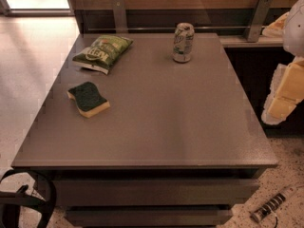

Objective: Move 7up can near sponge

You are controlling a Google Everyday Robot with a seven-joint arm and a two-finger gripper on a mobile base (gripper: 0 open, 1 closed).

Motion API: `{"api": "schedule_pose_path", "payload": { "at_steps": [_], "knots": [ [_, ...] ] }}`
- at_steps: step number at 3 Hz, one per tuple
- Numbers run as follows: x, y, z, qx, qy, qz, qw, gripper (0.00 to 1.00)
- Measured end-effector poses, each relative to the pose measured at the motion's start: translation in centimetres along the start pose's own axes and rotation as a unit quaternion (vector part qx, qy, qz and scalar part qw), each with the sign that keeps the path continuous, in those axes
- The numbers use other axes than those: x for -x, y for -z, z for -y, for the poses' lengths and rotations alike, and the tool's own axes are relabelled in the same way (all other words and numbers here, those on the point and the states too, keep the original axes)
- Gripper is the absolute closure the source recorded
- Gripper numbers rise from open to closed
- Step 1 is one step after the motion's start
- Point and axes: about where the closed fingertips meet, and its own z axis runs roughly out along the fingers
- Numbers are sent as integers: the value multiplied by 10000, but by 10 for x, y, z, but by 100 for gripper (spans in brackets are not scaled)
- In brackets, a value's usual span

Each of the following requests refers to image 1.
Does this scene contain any upper grey drawer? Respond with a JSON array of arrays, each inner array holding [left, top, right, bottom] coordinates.
[[54, 180, 259, 206]]

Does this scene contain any green yellow sponge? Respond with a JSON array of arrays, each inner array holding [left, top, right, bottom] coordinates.
[[67, 82, 110, 118]]

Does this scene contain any green chip bag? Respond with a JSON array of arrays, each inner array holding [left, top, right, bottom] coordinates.
[[73, 35, 133, 75]]

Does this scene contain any right metal bracket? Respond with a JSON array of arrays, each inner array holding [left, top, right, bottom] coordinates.
[[244, 0, 273, 43]]

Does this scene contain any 7up soda can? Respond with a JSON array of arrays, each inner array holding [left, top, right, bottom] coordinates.
[[173, 23, 195, 63]]

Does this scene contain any grey drawer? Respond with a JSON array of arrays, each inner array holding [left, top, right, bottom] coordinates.
[[66, 206, 232, 228], [54, 180, 259, 206]]

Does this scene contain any white power strip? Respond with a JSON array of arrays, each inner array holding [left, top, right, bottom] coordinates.
[[251, 185, 298, 223]]

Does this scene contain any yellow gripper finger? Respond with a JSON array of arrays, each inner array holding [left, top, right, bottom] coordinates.
[[262, 12, 289, 38], [261, 58, 304, 125]]

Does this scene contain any lower grey drawer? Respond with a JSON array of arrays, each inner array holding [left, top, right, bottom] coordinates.
[[66, 206, 232, 228]]

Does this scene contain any metal bracket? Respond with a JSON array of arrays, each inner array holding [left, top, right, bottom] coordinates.
[[244, 0, 273, 43], [111, 0, 128, 33]]

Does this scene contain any left metal bracket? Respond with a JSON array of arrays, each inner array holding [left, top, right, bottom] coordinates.
[[111, 0, 128, 33]]

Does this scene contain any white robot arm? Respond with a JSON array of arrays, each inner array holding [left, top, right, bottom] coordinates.
[[261, 0, 304, 125]]

